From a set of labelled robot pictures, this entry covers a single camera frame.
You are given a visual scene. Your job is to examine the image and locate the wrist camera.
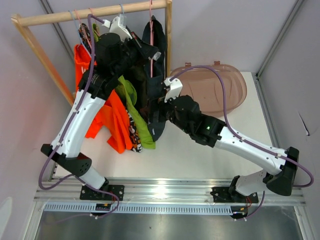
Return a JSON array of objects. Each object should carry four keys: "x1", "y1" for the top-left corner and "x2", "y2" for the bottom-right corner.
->
[
  {"x1": 102, "y1": 13, "x2": 132, "y2": 42},
  {"x1": 164, "y1": 77, "x2": 183, "y2": 103}
]

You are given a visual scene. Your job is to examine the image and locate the white slotted cable duct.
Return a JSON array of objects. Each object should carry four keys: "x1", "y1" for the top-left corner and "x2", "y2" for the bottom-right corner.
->
[{"x1": 43, "y1": 202, "x2": 246, "y2": 216}]

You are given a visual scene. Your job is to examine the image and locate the patterned black orange shorts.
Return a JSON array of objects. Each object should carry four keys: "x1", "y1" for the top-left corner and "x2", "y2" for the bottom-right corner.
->
[{"x1": 86, "y1": 27, "x2": 143, "y2": 153}]

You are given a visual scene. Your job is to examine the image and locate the aluminium mounting rail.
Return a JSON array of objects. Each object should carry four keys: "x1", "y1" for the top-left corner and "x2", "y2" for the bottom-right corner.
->
[{"x1": 33, "y1": 176, "x2": 307, "y2": 208}]

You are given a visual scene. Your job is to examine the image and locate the blue hanger of orange shorts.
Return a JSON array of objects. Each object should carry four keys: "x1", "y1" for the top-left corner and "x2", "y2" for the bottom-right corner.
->
[{"x1": 68, "y1": 10, "x2": 87, "y2": 51}]

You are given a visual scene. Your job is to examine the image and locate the pink plastic basket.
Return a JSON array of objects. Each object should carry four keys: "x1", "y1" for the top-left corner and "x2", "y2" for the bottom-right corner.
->
[{"x1": 178, "y1": 61, "x2": 247, "y2": 118}]

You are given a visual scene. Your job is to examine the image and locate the olive green shorts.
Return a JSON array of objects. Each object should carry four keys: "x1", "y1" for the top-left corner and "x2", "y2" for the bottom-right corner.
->
[{"x1": 123, "y1": 62, "x2": 150, "y2": 125}]

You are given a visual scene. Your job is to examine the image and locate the navy blue shorts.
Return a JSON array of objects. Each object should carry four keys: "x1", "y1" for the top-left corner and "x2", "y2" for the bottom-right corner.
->
[{"x1": 142, "y1": 15, "x2": 167, "y2": 142}]

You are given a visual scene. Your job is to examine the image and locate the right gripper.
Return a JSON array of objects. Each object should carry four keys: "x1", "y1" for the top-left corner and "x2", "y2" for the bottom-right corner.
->
[{"x1": 140, "y1": 90, "x2": 191, "y2": 135}]

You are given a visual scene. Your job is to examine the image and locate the blue wire hanger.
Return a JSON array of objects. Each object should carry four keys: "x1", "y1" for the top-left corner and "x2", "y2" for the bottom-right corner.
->
[{"x1": 119, "y1": 4, "x2": 125, "y2": 15}]

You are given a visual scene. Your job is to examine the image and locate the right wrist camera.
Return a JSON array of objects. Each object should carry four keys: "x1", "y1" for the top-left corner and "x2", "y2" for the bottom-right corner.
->
[{"x1": 164, "y1": 77, "x2": 183, "y2": 103}]

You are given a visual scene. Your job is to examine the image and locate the pink hanger of patterned shorts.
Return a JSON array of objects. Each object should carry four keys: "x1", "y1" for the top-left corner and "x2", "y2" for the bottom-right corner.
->
[{"x1": 74, "y1": 9, "x2": 92, "y2": 55}]

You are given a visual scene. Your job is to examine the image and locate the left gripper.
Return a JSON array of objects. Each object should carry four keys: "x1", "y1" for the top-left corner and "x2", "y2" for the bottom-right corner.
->
[{"x1": 112, "y1": 31, "x2": 159, "y2": 78}]

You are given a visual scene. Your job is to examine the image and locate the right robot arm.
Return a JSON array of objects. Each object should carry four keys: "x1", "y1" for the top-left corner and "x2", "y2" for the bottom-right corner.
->
[{"x1": 149, "y1": 95, "x2": 299, "y2": 203}]

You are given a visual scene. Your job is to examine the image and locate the lime green shorts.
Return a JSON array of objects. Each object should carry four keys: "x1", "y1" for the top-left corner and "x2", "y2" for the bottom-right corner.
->
[{"x1": 90, "y1": 33, "x2": 156, "y2": 149}]

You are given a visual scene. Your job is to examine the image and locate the wooden clothes rack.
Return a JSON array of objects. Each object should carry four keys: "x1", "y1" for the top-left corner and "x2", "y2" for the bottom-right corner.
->
[{"x1": 11, "y1": 0, "x2": 172, "y2": 105}]

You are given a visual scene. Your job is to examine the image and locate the pink hanger of green shorts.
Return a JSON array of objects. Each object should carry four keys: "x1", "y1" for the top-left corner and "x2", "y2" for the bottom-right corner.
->
[{"x1": 88, "y1": 7, "x2": 101, "y2": 36}]

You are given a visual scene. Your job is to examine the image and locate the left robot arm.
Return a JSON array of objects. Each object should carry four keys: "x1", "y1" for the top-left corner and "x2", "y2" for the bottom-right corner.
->
[{"x1": 40, "y1": 32, "x2": 161, "y2": 200}]

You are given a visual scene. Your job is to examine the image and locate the pink wire hanger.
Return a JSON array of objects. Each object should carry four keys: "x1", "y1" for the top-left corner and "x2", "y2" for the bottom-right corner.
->
[{"x1": 149, "y1": 0, "x2": 154, "y2": 78}]

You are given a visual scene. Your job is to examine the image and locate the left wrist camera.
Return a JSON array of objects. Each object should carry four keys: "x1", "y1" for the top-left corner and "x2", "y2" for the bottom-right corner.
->
[{"x1": 102, "y1": 13, "x2": 132, "y2": 42}]

